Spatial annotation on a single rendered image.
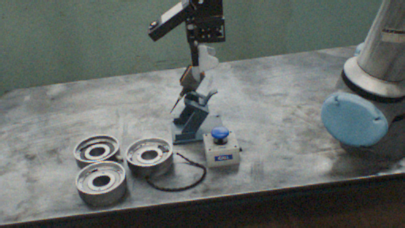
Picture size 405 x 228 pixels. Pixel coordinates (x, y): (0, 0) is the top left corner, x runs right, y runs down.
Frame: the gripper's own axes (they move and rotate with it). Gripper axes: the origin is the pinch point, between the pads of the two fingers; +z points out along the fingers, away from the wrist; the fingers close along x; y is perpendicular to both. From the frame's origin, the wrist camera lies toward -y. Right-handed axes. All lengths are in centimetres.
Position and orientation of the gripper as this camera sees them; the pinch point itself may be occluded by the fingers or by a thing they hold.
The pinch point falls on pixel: (194, 74)
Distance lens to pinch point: 108.7
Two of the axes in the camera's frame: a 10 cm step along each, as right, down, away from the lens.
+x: -0.5, -5.2, 8.5
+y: 9.9, -1.2, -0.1
